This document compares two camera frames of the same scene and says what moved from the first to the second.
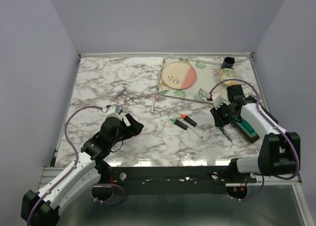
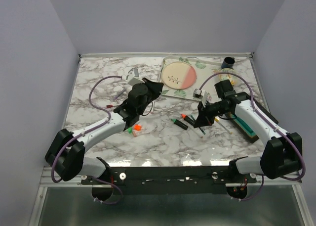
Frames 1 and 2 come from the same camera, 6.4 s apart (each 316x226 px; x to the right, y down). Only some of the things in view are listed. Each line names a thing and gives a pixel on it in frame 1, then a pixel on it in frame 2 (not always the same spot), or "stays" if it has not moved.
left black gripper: (134, 129) to (155, 88)
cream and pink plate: (178, 75) stays
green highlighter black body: (179, 123) stays
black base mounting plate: (177, 180) stays
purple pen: (122, 91) stays
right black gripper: (219, 121) to (204, 118)
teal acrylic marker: (227, 135) to (203, 131)
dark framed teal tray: (248, 130) stays
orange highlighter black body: (189, 120) stays
